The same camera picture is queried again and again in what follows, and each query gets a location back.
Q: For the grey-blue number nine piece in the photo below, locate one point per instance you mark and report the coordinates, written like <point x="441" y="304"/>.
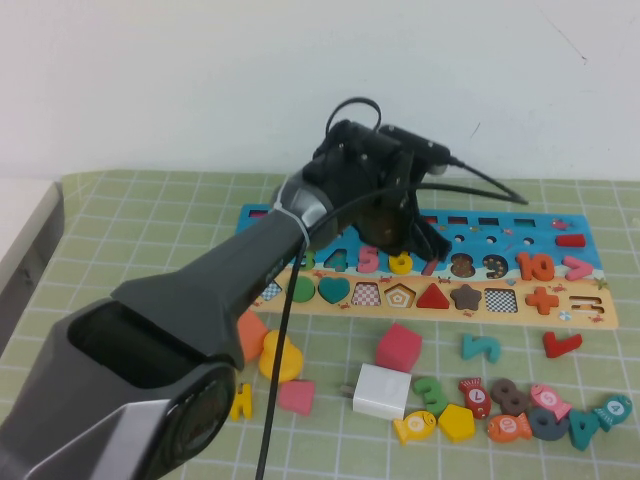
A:
<point x="556" y="431"/>

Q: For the yellow number six piece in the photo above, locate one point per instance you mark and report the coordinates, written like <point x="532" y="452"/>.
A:
<point x="395" y="267"/>

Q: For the teal number two piece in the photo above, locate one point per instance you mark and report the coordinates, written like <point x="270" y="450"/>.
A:
<point x="467" y="346"/>

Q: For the white zip tie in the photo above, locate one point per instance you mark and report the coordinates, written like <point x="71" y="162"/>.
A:
<point x="301" y="232"/>

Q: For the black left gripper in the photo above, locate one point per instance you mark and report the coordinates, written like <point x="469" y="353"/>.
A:
<point x="370" y="180"/>

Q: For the yellow H-shaped piece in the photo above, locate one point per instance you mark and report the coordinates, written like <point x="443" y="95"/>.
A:
<point x="244" y="402"/>

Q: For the red fish piece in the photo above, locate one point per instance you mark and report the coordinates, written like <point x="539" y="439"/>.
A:
<point x="476" y="396"/>

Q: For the pink trapezoid piece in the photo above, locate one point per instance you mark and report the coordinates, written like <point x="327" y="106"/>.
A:
<point x="296" y="399"/>

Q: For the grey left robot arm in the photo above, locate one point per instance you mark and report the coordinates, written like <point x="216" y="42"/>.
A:
<point x="150" y="325"/>

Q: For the white USB charger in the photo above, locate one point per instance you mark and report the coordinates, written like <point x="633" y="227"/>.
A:
<point x="381" y="393"/>

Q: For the orange foam cube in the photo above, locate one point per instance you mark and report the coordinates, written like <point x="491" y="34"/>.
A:
<point x="251" y="334"/>

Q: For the orange fish piece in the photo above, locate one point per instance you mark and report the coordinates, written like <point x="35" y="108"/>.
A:
<point x="506" y="426"/>

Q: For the green checked tablecloth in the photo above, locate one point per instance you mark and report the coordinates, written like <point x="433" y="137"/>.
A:
<point x="500" y="460"/>

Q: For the teal fish piece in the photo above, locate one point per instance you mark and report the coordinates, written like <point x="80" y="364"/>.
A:
<point x="614" y="407"/>

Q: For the teal heart piece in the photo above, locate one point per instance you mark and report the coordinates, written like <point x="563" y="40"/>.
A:
<point x="334" y="289"/>

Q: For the orange plus sign piece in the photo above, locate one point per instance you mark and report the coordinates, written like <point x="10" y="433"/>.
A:
<point x="542" y="300"/>

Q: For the yellow fish piece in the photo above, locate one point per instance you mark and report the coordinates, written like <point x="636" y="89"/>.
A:
<point x="415" y="426"/>

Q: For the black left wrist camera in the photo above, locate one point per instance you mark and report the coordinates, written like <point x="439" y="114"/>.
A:
<point x="415" y="145"/>

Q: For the yellow rubber duck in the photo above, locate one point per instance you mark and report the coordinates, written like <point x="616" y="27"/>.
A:
<point x="290" y="362"/>

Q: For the green number three piece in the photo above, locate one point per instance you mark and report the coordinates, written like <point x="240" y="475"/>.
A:
<point x="425" y="385"/>

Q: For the white side cabinet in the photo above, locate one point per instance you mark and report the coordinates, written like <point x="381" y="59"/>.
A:
<point x="20" y="215"/>

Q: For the green circle piece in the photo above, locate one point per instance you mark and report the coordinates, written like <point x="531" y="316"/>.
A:
<point x="305" y="291"/>

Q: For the red triangle piece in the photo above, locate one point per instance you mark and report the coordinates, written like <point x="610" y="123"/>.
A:
<point x="433" y="300"/>

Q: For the pink greater-than sign piece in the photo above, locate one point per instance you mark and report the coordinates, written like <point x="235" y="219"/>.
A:
<point x="586" y="268"/>

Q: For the pink number five piece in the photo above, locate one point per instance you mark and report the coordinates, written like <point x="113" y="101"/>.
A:
<point x="369" y="260"/>

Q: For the teal number four piece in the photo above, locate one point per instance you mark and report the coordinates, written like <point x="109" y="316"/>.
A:
<point x="580" y="441"/>

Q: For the red number seven piece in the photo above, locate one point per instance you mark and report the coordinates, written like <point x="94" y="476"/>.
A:
<point x="551" y="348"/>

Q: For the brown number eight piece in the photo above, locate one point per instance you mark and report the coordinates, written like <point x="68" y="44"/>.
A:
<point x="509" y="397"/>

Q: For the orange number ten piece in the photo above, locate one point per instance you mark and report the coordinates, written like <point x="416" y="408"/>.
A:
<point x="525" y="266"/>

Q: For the magenta foam cube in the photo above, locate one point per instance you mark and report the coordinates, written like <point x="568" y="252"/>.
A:
<point x="398" y="348"/>

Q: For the wooden number puzzle board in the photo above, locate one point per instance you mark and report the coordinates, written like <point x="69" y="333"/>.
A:
<point x="542" y="235"/>

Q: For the yellow pentagon piece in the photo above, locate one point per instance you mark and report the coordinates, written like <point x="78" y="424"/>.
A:
<point x="456" y="425"/>

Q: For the pink fish piece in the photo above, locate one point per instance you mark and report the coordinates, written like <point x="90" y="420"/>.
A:
<point x="548" y="399"/>

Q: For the brown star piece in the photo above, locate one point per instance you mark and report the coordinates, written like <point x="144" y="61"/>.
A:
<point x="467" y="297"/>

